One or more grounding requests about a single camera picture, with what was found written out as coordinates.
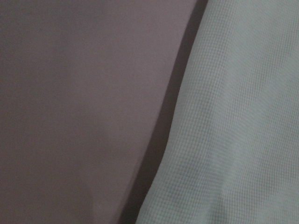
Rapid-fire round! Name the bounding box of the olive green long-sleeve shirt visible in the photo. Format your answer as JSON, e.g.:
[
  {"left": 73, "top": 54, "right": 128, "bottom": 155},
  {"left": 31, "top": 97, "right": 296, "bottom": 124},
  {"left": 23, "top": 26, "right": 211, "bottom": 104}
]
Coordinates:
[{"left": 137, "top": 0, "right": 299, "bottom": 224}]

